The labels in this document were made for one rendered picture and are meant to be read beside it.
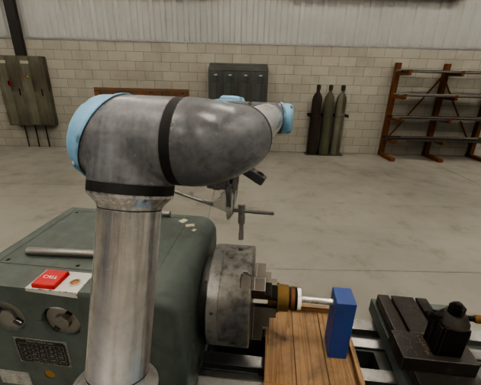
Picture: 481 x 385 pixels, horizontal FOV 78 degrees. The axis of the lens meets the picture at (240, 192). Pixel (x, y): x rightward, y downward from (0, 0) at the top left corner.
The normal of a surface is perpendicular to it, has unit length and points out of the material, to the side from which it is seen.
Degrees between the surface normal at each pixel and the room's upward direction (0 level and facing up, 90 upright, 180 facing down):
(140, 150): 91
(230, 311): 67
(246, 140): 81
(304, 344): 0
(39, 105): 90
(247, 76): 90
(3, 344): 90
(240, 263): 18
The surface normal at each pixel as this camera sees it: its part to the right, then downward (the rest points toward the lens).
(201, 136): 0.21, 0.09
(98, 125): -0.20, -0.07
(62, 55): 0.00, 0.37
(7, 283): 0.02, -0.93
